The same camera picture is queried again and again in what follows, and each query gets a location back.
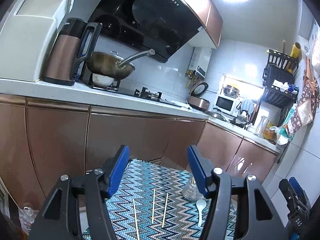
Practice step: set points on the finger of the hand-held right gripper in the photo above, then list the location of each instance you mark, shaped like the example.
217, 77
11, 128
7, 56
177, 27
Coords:
288, 197
298, 188

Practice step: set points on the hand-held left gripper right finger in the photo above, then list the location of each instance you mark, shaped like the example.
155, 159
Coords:
197, 170

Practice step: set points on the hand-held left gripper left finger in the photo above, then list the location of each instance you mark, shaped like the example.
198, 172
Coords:
117, 172

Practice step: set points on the white plastic spoon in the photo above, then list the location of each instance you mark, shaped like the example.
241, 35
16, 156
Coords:
201, 204

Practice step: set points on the slim bamboo chopstick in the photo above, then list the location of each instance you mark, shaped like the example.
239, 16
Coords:
165, 210
135, 218
153, 206

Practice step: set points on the zigzag patterned table cloth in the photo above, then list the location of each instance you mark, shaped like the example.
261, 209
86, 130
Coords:
150, 180

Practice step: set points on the glass pot lid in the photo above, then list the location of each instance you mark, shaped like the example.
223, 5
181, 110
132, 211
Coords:
217, 115

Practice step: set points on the teal and white packet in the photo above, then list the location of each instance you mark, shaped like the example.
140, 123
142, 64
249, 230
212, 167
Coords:
287, 127

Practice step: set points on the orange liquid bottle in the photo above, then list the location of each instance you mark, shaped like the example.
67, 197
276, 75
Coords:
268, 132

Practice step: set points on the copper rice cooker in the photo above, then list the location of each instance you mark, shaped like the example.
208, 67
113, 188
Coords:
198, 103

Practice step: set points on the copper base cabinets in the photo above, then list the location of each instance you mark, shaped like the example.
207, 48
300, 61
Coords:
57, 142

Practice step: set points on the white dishcloth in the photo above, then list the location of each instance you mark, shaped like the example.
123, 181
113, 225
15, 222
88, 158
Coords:
180, 104

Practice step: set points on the clear spray bottle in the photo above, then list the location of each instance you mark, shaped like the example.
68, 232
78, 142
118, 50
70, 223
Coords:
261, 127

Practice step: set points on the white microwave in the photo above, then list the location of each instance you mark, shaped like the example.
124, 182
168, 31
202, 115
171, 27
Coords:
225, 102

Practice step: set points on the white cutting board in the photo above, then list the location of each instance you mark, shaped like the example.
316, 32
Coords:
271, 112

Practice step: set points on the light blue towel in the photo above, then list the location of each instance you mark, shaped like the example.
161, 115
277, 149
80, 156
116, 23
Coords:
247, 105

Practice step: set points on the black gas stove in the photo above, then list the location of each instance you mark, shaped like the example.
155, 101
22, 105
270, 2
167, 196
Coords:
147, 95

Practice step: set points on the steel pot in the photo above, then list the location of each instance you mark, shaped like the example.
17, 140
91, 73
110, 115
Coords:
231, 91

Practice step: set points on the floral apron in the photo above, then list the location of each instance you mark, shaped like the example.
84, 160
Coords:
305, 97

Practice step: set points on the white bowl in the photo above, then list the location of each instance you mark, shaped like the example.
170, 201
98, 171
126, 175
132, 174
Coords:
102, 80

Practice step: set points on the water heater pipes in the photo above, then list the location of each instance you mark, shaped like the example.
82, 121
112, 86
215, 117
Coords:
190, 73

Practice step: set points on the black storage rack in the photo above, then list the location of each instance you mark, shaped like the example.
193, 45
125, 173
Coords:
275, 95

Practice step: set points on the blue cloth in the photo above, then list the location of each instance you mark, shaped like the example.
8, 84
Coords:
294, 89

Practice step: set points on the crumpled plastic bag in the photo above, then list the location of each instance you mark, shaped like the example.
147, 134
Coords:
27, 217

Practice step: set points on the white crumpled cloth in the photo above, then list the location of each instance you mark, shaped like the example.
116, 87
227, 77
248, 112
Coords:
280, 85

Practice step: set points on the white kitchen countertop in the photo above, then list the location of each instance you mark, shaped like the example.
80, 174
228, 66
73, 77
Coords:
50, 90

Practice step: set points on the steel wok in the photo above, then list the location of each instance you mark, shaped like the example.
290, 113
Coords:
107, 66

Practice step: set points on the white water heater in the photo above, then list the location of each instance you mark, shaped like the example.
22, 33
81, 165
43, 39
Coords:
201, 60

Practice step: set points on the black vented appliance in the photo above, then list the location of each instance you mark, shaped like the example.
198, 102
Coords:
268, 71

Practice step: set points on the white plastic bag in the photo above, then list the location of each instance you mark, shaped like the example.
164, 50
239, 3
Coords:
315, 62

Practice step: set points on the copper electric kettle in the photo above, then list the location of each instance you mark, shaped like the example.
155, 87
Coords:
62, 55

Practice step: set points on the yellow roll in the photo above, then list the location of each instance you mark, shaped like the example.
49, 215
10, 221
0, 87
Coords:
296, 50

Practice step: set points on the wooden stick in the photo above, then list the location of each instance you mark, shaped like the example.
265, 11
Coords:
284, 46

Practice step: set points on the black range hood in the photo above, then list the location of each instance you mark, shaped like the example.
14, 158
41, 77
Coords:
150, 22

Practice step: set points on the white countertop appliance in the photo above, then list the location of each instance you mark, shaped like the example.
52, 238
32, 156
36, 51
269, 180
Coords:
32, 42

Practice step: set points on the copper wall cabinet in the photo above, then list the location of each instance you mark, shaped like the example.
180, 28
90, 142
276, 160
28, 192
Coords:
212, 17

